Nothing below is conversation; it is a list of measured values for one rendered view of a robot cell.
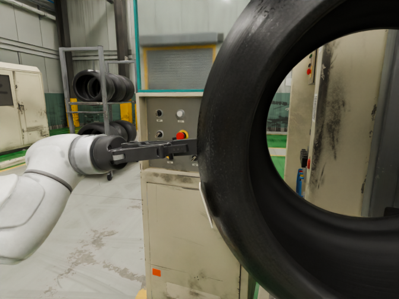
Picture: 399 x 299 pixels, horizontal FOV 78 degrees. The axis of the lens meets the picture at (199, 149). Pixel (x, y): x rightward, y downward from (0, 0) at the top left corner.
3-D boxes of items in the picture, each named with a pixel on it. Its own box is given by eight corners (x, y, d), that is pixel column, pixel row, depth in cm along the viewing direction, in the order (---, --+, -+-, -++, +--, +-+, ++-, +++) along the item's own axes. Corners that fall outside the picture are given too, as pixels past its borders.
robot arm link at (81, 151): (95, 132, 59) (116, 130, 57) (103, 168, 61) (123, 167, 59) (64, 138, 51) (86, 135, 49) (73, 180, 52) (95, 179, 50)
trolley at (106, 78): (113, 159, 502) (106, 60, 461) (143, 160, 494) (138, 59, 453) (72, 180, 373) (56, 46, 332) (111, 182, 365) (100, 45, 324)
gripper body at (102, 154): (87, 139, 49) (124, 135, 46) (114, 133, 57) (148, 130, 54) (94, 175, 51) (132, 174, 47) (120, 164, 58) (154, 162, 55)
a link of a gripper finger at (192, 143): (173, 140, 48) (171, 140, 47) (206, 137, 45) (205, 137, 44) (174, 155, 48) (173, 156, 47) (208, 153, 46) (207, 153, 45)
